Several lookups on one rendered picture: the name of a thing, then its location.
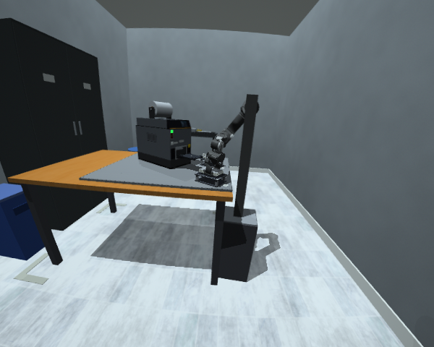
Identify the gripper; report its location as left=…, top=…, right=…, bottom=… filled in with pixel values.
left=203, top=143, right=225, bottom=174

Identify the grey cylinder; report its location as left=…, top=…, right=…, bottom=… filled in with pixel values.
left=148, top=101, right=173, bottom=118

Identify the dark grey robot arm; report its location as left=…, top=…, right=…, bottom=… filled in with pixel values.
left=210, top=101, right=246, bottom=152

